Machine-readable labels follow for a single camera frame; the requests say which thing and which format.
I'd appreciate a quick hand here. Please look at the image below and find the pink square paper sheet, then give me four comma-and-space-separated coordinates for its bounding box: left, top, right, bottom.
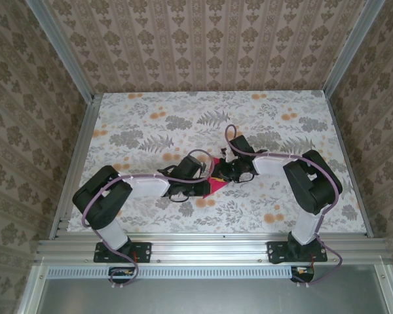
202, 157, 232, 200

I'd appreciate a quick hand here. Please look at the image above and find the grey metal sheet panel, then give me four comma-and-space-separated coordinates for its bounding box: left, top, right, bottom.
18, 264, 393, 314

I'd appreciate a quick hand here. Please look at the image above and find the floral table cover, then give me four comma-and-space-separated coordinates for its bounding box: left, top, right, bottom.
67, 91, 367, 235

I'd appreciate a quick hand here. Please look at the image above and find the black connector board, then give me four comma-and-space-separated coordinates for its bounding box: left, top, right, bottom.
290, 265, 315, 284
108, 266, 140, 285

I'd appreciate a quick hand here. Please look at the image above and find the aluminium frame cross rail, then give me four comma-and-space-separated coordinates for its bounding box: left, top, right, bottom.
34, 237, 392, 264

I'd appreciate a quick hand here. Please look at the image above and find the grey slotted cable duct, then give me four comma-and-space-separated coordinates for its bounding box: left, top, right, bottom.
47, 265, 294, 279

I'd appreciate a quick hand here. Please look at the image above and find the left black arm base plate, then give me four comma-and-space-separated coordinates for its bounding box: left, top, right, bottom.
94, 241, 152, 264

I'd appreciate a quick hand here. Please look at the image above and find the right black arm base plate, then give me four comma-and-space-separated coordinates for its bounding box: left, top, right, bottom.
267, 241, 328, 264

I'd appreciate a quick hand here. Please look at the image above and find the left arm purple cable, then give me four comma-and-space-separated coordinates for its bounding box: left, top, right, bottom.
81, 148, 215, 290

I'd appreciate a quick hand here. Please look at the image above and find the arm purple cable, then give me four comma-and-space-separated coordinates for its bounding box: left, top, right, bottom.
81, 148, 215, 290
224, 124, 345, 288

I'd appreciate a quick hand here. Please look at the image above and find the right aluminium side rail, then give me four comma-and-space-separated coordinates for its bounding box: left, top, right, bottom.
326, 93, 374, 239

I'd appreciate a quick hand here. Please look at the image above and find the aluminium side rail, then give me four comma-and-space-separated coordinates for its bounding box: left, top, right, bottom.
48, 93, 103, 239
326, 93, 374, 239

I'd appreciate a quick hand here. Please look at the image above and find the left aluminium side rail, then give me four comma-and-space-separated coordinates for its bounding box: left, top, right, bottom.
48, 93, 103, 239

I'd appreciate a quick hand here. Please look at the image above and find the right aluminium frame post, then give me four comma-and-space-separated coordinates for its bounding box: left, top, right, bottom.
322, 0, 388, 97

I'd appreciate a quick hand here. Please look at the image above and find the aluminium frame post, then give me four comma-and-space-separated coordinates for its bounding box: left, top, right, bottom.
322, 0, 388, 97
25, 0, 96, 104

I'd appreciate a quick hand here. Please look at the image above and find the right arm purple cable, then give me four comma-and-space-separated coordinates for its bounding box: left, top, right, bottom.
224, 124, 345, 288

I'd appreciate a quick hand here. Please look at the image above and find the left aluminium frame post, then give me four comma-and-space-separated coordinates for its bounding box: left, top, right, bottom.
25, 0, 96, 104

